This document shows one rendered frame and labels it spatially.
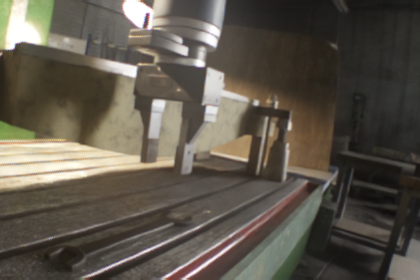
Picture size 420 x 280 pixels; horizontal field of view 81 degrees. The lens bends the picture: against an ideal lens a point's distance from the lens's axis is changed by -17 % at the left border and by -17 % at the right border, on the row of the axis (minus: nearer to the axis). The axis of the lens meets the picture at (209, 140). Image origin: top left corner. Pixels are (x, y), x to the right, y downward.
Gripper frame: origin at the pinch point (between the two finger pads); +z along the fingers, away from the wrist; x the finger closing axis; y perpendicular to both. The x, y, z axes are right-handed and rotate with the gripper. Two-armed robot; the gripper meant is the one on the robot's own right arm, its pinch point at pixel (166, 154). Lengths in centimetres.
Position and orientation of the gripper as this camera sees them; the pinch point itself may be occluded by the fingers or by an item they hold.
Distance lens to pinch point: 44.4
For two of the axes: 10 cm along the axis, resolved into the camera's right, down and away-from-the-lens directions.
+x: -8.5, -1.8, 4.9
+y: 5.0, -0.1, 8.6
